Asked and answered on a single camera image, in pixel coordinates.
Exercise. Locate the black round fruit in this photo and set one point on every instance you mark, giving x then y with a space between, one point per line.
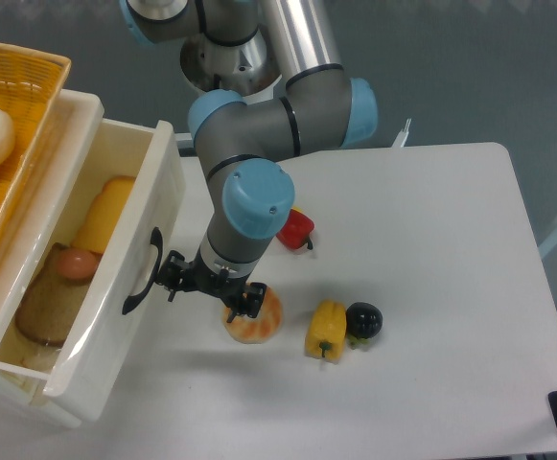
364 322

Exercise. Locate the white drawer cabinet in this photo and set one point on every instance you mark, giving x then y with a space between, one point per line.
72 126

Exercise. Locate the white bracket right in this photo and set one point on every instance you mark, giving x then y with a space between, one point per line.
402 136

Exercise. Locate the yellow bell pepper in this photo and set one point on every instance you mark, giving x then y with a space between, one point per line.
326 333

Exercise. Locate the white drawer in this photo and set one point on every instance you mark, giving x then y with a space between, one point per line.
79 375

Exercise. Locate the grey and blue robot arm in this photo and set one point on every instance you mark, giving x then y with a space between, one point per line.
241 145

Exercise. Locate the brown bread slice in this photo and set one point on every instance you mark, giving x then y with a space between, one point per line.
51 303

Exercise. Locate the yellow toast slice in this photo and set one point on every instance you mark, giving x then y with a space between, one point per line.
103 215

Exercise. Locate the orange wicker basket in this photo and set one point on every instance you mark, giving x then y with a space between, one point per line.
30 81

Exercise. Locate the orange glazed donut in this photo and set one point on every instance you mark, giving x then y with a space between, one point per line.
257 330

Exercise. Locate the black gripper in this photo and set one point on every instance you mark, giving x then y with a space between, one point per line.
177 275

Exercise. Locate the red bell pepper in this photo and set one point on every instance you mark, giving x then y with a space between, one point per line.
297 231

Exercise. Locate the brown egg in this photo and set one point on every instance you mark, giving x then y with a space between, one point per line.
76 264

